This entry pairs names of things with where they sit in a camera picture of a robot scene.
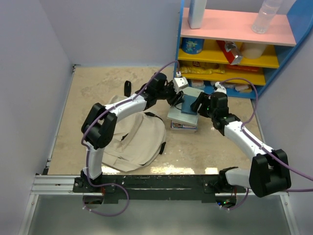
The clear plastic bottle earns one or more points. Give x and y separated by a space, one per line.
266 13

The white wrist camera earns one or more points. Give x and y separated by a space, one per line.
219 88
180 83

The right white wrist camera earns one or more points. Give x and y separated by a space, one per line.
219 88

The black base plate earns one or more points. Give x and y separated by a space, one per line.
155 187

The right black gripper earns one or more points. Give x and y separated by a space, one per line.
203 99

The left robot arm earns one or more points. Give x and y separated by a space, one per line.
99 126

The beige student backpack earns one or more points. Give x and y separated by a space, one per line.
138 139

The yellow snack bag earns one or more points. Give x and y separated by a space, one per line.
195 67

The blue wallet notebook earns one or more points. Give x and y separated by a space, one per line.
185 106

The orange red packet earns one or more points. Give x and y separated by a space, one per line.
242 68

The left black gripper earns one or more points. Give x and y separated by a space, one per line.
176 98

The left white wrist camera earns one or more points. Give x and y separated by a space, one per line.
180 83

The white bowl cup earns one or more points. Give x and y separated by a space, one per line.
252 50

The red snack packet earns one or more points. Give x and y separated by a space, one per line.
230 51

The blue tin can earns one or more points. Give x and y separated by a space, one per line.
192 45

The pastel sponges row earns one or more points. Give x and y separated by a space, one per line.
210 86

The colourful box under book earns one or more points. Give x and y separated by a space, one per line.
182 127

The blue shelf unit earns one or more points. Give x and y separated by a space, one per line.
283 39

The white bottle on shelf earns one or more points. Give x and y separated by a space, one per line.
196 13

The white book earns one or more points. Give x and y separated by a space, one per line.
182 113

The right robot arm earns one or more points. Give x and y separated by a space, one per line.
268 173

